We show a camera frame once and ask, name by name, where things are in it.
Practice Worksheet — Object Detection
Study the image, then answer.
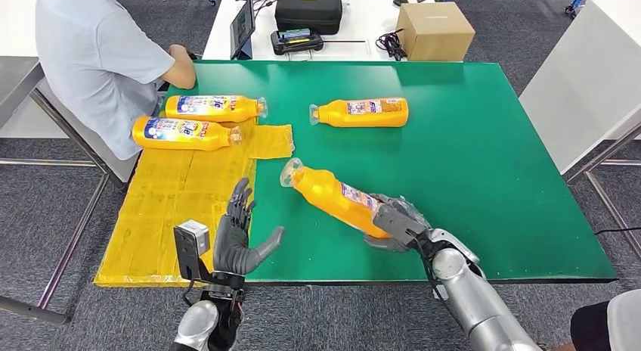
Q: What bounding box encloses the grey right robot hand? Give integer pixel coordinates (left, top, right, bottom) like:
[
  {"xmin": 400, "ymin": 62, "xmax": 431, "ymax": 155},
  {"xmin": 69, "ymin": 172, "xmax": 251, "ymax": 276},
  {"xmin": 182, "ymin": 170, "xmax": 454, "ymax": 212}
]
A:
[{"xmin": 364, "ymin": 193, "xmax": 432, "ymax": 254}]

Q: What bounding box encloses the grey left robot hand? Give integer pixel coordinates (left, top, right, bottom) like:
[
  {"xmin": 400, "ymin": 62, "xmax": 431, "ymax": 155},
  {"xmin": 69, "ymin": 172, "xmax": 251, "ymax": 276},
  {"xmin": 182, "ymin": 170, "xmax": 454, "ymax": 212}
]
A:
[{"xmin": 212, "ymin": 177, "xmax": 286, "ymax": 277}]

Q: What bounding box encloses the orange detergent bottle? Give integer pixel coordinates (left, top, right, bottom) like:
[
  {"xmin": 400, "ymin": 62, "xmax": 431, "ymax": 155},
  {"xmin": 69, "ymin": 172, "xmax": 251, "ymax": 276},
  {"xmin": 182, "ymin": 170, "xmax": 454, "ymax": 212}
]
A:
[
  {"xmin": 279, "ymin": 157, "xmax": 392, "ymax": 240},
  {"xmin": 308, "ymin": 97, "xmax": 410, "ymax": 129},
  {"xmin": 164, "ymin": 94, "xmax": 269, "ymax": 123},
  {"xmin": 132, "ymin": 115, "xmax": 243, "ymax": 152}
]

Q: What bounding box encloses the black tablet on stand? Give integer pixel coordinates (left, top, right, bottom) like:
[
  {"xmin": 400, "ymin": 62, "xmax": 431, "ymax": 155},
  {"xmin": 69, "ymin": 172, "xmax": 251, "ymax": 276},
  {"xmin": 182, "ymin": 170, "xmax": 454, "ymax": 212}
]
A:
[{"xmin": 229, "ymin": 0, "xmax": 256, "ymax": 61}]

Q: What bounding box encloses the yellow taped cardboard mat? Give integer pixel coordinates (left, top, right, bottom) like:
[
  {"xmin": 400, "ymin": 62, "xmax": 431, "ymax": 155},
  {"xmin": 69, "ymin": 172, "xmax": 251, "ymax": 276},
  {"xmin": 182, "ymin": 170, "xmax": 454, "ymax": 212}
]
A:
[{"xmin": 93, "ymin": 119, "xmax": 296, "ymax": 288}]

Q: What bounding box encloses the seated person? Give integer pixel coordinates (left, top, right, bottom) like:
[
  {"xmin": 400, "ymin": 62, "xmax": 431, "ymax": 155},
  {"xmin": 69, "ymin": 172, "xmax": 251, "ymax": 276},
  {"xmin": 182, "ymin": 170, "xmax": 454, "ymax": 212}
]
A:
[{"xmin": 35, "ymin": 0, "xmax": 197, "ymax": 162}]

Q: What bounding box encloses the black handheld controller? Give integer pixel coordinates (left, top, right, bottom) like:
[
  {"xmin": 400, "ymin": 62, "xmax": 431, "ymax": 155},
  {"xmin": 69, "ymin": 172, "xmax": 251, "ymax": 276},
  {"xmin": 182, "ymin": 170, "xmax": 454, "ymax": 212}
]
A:
[{"xmin": 270, "ymin": 29, "xmax": 324, "ymax": 56}]

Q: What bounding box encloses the black carrying case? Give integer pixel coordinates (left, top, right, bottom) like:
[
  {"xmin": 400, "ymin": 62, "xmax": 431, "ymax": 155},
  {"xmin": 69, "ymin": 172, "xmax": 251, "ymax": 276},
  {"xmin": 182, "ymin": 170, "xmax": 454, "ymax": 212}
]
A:
[{"xmin": 274, "ymin": 0, "xmax": 344, "ymax": 36}]

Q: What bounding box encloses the white side table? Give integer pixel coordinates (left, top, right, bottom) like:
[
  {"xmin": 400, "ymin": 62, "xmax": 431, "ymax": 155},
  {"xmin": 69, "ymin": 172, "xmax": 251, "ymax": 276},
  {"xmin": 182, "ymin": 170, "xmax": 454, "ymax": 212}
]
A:
[
  {"xmin": 0, "ymin": 0, "xmax": 142, "ymax": 185},
  {"xmin": 519, "ymin": 0, "xmax": 641, "ymax": 174}
]

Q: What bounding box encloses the brown cardboard box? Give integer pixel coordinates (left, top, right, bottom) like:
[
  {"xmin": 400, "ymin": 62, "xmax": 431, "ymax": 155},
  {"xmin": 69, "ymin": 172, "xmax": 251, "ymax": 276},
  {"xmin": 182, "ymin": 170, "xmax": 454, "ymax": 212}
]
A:
[{"xmin": 395, "ymin": 2, "xmax": 476, "ymax": 63}]

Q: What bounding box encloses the white work table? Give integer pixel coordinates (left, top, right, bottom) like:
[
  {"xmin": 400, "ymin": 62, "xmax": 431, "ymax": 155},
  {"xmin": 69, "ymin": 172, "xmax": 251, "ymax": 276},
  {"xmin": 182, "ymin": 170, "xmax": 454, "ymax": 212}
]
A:
[{"xmin": 201, "ymin": 0, "xmax": 453, "ymax": 63}]

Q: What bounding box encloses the person in black shorts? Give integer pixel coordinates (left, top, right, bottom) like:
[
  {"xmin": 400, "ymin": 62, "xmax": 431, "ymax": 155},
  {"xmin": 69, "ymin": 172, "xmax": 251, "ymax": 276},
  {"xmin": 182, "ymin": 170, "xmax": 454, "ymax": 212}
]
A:
[{"xmin": 553, "ymin": 288, "xmax": 641, "ymax": 351}]

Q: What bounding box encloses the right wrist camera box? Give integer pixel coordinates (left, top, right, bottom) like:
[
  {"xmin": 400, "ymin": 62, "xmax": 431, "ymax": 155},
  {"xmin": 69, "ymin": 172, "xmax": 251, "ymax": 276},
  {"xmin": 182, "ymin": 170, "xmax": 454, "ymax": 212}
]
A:
[{"xmin": 372, "ymin": 203, "xmax": 419, "ymax": 242}]

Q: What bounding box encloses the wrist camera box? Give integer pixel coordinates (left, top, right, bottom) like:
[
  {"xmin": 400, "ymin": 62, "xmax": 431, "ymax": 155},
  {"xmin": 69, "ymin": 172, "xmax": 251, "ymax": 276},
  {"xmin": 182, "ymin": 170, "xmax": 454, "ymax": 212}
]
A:
[
  {"xmin": 173, "ymin": 219, "xmax": 214, "ymax": 285},
  {"xmin": 372, "ymin": 203, "xmax": 419, "ymax": 242}
]

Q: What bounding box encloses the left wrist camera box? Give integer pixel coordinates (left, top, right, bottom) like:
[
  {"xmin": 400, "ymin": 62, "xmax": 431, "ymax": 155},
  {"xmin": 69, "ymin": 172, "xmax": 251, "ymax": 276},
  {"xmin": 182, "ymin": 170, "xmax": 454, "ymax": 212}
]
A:
[{"xmin": 173, "ymin": 219, "xmax": 214, "ymax": 285}]

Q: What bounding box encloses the steel table frame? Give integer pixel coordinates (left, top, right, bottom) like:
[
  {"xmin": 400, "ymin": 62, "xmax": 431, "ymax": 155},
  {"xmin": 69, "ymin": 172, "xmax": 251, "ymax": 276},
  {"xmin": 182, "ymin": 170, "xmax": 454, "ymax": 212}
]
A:
[
  {"xmin": 0, "ymin": 88, "xmax": 113, "ymax": 325},
  {"xmin": 563, "ymin": 120, "xmax": 641, "ymax": 257}
]

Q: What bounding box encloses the black coiled cable bundle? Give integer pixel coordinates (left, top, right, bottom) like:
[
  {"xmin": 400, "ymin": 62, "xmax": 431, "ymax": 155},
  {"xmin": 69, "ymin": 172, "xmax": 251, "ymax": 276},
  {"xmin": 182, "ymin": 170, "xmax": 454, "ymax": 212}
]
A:
[{"xmin": 375, "ymin": 29, "xmax": 408, "ymax": 61}]

